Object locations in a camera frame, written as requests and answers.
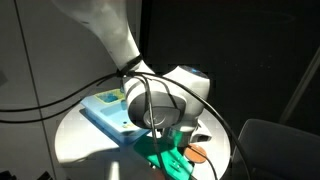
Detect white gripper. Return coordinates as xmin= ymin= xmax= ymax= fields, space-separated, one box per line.
xmin=162 ymin=121 xmax=212 ymax=147

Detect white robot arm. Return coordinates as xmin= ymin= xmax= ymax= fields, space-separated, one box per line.
xmin=52 ymin=0 xmax=210 ymax=147

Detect orange saucer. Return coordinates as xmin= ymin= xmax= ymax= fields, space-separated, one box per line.
xmin=184 ymin=144 xmax=207 ymax=164

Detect blue toy sink basin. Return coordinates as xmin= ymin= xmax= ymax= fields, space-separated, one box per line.
xmin=81 ymin=95 xmax=149 ymax=144

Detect yellow-green dish rack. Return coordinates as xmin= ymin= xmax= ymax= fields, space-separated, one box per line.
xmin=95 ymin=89 xmax=124 ymax=104

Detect grey chair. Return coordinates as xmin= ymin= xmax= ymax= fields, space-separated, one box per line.
xmin=239 ymin=119 xmax=320 ymax=180

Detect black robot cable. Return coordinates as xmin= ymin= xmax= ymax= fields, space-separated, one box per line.
xmin=0 ymin=71 xmax=253 ymax=180

